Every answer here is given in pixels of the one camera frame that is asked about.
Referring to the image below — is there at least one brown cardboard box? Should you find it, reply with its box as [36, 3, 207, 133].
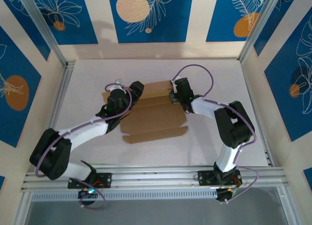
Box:
[101, 80, 189, 145]

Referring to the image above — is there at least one black controller board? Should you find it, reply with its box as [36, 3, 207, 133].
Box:
[215, 187, 241, 204]
[78, 188, 100, 206]

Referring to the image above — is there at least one grey metal panel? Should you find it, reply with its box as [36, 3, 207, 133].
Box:
[24, 187, 288, 225]

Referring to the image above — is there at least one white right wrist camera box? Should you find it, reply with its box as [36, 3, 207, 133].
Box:
[170, 75, 182, 94]

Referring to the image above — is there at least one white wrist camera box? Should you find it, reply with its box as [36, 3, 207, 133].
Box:
[170, 75, 182, 94]
[107, 78, 127, 92]

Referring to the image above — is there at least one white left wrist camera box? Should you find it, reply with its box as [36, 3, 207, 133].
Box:
[107, 78, 127, 92]

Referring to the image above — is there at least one aluminium table side rail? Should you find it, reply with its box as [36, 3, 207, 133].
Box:
[48, 60, 76, 132]
[238, 59, 275, 167]

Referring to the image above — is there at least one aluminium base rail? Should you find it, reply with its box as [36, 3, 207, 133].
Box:
[20, 165, 288, 193]

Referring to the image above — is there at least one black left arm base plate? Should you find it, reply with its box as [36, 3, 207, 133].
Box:
[67, 172, 113, 189]

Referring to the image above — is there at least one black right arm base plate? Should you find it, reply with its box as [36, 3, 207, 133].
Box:
[197, 169, 242, 187]

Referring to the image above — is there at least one slotted grey cable duct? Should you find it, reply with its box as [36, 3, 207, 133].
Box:
[30, 189, 219, 203]

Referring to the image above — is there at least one aluminium frame post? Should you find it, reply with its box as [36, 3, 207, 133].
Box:
[237, 0, 293, 64]
[17, 0, 69, 67]

